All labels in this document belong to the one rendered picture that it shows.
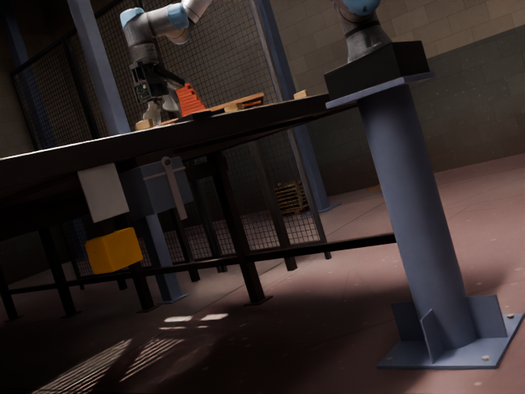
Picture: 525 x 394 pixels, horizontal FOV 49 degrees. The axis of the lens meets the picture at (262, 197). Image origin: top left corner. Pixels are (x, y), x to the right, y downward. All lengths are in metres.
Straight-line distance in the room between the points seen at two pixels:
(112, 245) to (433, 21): 5.71
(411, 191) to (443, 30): 4.92
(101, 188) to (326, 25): 6.05
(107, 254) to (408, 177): 0.96
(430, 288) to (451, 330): 0.15
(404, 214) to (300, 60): 5.69
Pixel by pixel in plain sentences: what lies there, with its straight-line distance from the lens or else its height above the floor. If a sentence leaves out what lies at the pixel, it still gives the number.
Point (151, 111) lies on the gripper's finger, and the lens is 1.82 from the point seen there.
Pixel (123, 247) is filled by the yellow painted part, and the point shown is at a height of 0.66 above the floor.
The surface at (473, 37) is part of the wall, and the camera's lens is 6.57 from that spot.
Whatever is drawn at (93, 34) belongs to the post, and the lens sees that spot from 4.04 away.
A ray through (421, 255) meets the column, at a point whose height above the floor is 0.33.
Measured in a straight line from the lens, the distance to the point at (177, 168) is 1.47.
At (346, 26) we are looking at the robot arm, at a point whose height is 1.08.
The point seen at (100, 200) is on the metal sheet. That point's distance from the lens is 1.35.
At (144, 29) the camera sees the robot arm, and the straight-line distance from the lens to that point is 1.80.
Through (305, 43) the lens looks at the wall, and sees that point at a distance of 7.38.
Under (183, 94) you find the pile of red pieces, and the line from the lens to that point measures 2.88.
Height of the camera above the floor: 0.77
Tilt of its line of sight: 4 degrees down
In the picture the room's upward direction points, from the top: 17 degrees counter-clockwise
